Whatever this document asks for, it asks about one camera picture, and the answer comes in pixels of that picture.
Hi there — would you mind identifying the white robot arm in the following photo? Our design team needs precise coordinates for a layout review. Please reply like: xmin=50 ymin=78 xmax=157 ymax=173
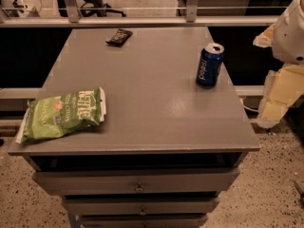
xmin=272 ymin=0 xmax=304 ymax=65

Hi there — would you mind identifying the blue pepsi can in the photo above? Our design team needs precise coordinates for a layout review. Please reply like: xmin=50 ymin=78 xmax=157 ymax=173
xmin=196 ymin=43 xmax=224 ymax=88

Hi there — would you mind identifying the grey drawer cabinet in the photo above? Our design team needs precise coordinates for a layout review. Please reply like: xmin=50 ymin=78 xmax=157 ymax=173
xmin=8 ymin=27 xmax=261 ymax=228

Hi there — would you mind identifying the small black snack packet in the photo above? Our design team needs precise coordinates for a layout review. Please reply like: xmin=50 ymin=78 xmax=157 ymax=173
xmin=106 ymin=28 xmax=133 ymax=47

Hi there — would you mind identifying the middle grey drawer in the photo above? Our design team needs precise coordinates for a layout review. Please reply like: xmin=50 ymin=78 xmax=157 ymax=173
xmin=63 ymin=197 xmax=219 ymax=216

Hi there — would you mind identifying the grey drawer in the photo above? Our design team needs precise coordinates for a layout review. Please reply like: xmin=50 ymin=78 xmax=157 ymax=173
xmin=81 ymin=215 xmax=207 ymax=228
xmin=63 ymin=197 xmax=219 ymax=216
xmin=32 ymin=168 xmax=239 ymax=196

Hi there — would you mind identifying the green kettle chips bag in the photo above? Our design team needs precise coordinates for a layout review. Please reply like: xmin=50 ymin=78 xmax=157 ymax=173
xmin=16 ymin=87 xmax=106 ymax=143

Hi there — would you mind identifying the top grey drawer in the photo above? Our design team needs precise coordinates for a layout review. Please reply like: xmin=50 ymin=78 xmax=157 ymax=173
xmin=32 ymin=168 xmax=239 ymax=196

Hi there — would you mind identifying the bottom grey drawer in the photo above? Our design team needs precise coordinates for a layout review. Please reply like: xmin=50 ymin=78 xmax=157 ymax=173
xmin=81 ymin=215 xmax=207 ymax=228

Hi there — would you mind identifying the metal window railing frame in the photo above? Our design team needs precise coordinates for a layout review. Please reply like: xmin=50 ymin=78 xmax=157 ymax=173
xmin=1 ymin=0 xmax=293 ymax=28

